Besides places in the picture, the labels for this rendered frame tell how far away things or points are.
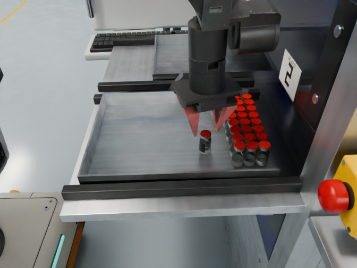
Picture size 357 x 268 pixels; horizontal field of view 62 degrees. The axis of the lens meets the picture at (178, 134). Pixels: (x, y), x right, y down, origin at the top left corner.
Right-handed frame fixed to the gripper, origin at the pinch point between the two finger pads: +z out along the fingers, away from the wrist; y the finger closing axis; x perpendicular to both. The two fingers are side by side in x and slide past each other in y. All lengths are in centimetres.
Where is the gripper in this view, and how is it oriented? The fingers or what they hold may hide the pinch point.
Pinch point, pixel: (205, 128)
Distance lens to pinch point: 54.9
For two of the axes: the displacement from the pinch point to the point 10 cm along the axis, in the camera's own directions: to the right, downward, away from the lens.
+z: 0.4, 7.6, 6.5
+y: 9.6, -2.1, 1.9
